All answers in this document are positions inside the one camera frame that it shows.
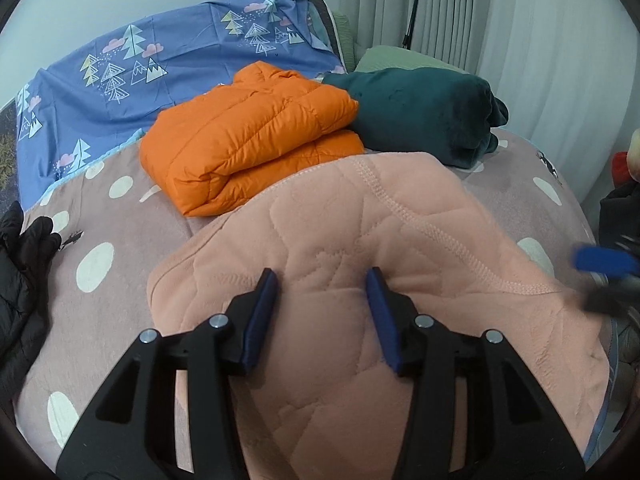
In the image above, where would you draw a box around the dark pillow with yellow print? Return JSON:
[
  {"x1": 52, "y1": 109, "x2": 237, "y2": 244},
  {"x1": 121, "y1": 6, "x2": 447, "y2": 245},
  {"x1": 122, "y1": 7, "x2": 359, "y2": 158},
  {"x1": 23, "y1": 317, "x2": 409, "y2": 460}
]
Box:
[{"x1": 0, "y1": 100, "x2": 23, "y2": 221}]

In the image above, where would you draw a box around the green pillow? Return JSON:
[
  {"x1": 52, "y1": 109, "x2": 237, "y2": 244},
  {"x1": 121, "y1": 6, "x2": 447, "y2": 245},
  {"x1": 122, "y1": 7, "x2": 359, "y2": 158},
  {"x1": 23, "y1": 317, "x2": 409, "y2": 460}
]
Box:
[{"x1": 330, "y1": 9, "x2": 468, "y2": 78}]

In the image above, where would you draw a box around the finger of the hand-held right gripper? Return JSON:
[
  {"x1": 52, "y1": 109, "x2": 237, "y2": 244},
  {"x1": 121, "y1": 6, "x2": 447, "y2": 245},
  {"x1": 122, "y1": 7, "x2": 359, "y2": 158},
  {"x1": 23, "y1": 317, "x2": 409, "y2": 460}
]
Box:
[
  {"x1": 574, "y1": 244, "x2": 640, "y2": 277},
  {"x1": 580, "y1": 274, "x2": 640, "y2": 318}
]

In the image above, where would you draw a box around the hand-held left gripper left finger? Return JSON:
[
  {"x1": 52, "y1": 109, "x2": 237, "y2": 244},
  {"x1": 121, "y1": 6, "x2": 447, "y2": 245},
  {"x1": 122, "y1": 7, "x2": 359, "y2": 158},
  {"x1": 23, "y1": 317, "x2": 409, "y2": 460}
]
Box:
[{"x1": 56, "y1": 268, "x2": 279, "y2": 480}]

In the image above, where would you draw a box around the black puffer jacket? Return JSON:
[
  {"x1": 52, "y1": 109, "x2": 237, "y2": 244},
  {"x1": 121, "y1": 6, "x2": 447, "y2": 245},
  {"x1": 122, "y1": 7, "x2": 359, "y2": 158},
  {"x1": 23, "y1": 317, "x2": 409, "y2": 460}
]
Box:
[{"x1": 0, "y1": 200, "x2": 63, "y2": 401}]

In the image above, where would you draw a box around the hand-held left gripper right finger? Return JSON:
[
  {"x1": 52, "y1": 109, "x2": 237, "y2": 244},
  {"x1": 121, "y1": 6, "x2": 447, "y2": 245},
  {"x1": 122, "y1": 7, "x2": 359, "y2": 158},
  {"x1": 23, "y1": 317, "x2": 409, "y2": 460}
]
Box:
[{"x1": 364, "y1": 266, "x2": 586, "y2": 480}]

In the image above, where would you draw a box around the blue tree-print sheet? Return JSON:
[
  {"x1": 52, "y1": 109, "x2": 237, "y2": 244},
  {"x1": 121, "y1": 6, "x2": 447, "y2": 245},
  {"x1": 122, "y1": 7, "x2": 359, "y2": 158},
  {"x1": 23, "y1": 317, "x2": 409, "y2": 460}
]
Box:
[{"x1": 15, "y1": 0, "x2": 348, "y2": 211}]

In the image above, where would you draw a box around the pink quilted fleece garment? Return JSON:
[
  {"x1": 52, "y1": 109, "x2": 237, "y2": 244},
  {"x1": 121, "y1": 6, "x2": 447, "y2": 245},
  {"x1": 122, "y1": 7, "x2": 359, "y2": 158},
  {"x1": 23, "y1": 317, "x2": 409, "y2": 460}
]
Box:
[{"x1": 146, "y1": 152, "x2": 613, "y2": 480}]

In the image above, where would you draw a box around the dark teal fleece garment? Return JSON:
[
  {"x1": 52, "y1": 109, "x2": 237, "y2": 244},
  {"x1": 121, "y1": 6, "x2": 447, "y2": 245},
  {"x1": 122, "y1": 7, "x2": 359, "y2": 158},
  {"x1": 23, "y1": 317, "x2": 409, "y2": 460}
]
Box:
[{"x1": 320, "y1": 71, "x2": 511, "y2": 170}]

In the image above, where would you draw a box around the grey curtain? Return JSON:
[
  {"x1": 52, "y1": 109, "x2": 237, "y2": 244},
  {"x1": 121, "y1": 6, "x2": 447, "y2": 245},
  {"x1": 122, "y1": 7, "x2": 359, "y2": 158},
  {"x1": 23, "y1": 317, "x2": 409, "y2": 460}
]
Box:
[{"x1": 340, "y1": 0, "x2": 640, "y2": 211}]

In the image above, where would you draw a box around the pink dotted bed sheet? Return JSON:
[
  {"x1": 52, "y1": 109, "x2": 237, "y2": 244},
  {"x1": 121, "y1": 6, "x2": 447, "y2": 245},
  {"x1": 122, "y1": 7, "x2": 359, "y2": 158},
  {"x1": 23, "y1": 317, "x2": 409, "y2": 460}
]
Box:
[{"x1": 14, "y1": 127, "x2": 601, "y2": 463}]

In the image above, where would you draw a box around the dark cloth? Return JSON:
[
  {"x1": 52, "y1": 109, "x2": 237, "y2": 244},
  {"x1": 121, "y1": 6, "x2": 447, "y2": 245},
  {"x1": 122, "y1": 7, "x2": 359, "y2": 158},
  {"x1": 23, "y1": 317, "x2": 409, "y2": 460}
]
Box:
[{"x1": 599, "y1": 180, "x2": 640, "y2": 256}]

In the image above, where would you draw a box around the black cable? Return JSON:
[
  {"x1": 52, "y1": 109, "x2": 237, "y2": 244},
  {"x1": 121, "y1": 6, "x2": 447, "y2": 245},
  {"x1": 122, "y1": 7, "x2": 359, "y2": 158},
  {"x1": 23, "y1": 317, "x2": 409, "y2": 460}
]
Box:
[{"x1": 402, "y1": 0, "x2": 426, "y2": 50}]

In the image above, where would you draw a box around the orange puffer jacket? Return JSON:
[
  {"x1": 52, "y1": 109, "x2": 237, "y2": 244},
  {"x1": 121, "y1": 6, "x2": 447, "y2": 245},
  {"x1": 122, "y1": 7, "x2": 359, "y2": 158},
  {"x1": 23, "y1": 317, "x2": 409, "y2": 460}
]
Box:
[{"x1": 139, "y1": 60, "x2": 366, "y2": 218}]

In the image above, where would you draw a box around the red and yellow plush toy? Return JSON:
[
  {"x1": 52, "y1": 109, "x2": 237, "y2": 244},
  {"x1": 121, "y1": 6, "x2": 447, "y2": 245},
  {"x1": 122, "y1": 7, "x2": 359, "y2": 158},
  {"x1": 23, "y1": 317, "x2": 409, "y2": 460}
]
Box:
[{"x1": 611, "y1": 127, "x2": 640, "y2": 188}]

